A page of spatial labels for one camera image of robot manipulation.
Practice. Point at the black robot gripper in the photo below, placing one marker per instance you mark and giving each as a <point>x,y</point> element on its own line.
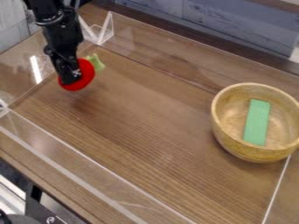
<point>61,31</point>

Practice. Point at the wooden bowl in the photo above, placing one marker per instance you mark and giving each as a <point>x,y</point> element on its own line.
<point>228,113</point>

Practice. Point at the red plush tomato toy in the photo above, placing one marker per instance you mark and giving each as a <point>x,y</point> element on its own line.
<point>89,66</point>

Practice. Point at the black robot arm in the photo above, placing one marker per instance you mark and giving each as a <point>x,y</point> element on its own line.
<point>35,5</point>

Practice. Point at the clear acrylic barrier wall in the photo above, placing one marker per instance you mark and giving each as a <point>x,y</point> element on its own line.
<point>123,151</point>

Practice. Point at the green rectangular block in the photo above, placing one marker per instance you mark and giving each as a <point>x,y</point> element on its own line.
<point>256,122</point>

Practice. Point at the clear acrylic corner bracket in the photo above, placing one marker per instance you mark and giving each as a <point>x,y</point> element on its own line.
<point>97,34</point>

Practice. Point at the black table leg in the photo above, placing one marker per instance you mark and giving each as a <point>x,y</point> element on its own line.
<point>35,193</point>

